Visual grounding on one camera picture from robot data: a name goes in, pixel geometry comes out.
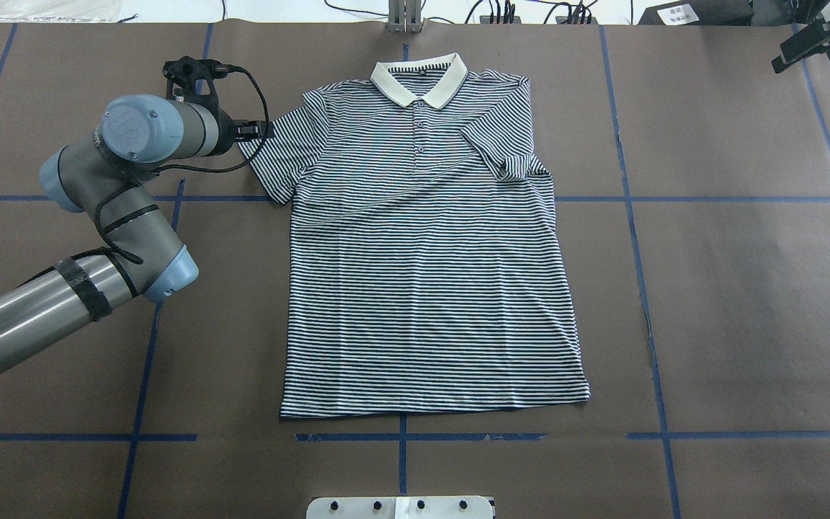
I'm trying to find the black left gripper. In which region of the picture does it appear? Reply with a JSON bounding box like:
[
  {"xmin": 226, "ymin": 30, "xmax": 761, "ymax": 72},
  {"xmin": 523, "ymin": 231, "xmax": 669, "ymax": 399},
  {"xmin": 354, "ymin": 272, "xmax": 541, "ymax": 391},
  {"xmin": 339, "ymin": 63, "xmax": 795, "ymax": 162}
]
[{"xmin": 233, "ymin": 120, "xmax": 275, "ymax": 142}]

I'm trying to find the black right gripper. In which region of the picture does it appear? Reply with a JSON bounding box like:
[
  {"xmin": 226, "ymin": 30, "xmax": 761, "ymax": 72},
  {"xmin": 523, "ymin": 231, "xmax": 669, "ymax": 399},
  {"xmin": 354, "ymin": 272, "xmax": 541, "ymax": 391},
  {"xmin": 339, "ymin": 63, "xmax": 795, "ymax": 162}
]
[{"xmin": 772, "ymin": 21, "xmax": 830, "ymax": 74}]

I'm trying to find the striped polo shirt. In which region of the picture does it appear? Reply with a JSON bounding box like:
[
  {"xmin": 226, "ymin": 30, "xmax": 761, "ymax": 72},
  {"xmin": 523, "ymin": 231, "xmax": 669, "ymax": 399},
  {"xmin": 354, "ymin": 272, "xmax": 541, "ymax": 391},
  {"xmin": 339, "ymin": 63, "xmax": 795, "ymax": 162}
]
[{"xmin": 239, "ymin": 53, "xmax": 591, "ymax": 420}]

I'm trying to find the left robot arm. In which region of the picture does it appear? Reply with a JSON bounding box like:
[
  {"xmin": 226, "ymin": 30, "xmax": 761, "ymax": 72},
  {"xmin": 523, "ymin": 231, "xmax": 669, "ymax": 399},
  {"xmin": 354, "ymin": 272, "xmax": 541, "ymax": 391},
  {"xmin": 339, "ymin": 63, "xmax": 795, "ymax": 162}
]
[{"xmin": 0, "ymin": 94, "xmax": 274, "ymax": 375}]

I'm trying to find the black box with label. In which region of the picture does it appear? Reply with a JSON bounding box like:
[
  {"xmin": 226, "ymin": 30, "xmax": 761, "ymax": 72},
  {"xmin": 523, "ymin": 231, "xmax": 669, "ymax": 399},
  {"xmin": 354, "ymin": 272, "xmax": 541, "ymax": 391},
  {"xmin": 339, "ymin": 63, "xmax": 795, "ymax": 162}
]
[{"xmin": 636, "ymin": 1, "xmax": 754, "ymax": 26}]

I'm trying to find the brown paper table cover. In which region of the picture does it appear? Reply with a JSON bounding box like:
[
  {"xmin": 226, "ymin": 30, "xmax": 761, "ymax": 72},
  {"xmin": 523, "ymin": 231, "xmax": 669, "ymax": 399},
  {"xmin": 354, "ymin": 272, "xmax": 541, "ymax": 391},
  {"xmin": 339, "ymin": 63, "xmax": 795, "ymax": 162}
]
[{"xmin": 0, "ymin": 21, "xmax": 830, "ymax": 518}]

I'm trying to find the clear plastic bag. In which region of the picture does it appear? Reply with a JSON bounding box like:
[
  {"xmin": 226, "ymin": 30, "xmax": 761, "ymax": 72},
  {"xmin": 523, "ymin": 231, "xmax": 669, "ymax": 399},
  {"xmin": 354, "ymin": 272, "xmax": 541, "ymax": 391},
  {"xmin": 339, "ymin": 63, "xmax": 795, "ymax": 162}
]
[{"xmin": 0, "ymin": 1, "xmax": 124, "ymax": 23}]

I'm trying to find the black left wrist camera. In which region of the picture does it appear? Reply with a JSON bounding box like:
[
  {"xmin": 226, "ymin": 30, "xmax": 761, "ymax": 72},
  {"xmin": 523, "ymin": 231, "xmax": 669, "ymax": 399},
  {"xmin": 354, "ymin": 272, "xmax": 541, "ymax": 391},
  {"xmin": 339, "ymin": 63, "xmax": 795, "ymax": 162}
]
[{"xmin": 161, "ymin": 56, "xmax": 231, "ymax": 103}]

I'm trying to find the aluminium frame post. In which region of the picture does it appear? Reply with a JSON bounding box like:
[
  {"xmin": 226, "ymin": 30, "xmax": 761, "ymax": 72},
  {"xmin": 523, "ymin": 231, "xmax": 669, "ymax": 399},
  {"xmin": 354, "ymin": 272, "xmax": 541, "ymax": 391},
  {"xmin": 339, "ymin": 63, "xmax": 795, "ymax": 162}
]
[{"xmin": 386, "ymin": 0, "xmax": 424, "ymax": 34}]

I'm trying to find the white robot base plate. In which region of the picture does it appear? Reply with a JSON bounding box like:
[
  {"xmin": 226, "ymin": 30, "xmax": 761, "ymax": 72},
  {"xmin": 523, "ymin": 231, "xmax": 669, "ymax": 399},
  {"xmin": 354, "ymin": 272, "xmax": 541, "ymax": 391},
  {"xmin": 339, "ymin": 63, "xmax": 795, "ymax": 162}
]
[{"xmin": 305, "ymin": 495, "xmax": 496, "ymax": 518}]

